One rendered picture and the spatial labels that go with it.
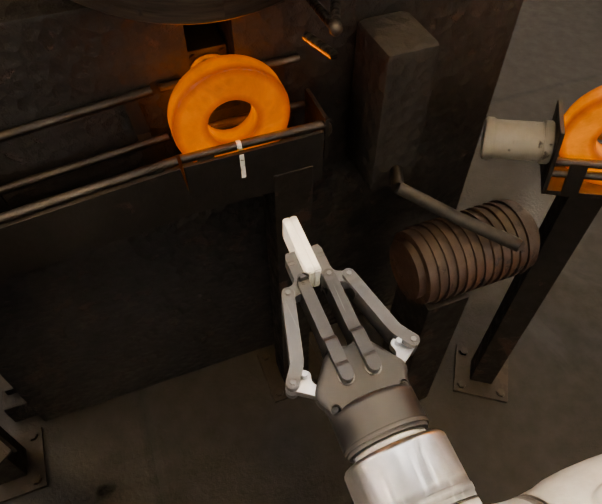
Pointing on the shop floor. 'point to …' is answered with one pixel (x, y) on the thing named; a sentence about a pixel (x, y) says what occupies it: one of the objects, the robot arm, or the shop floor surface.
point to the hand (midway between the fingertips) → (301, 251)
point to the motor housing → (451, 277)
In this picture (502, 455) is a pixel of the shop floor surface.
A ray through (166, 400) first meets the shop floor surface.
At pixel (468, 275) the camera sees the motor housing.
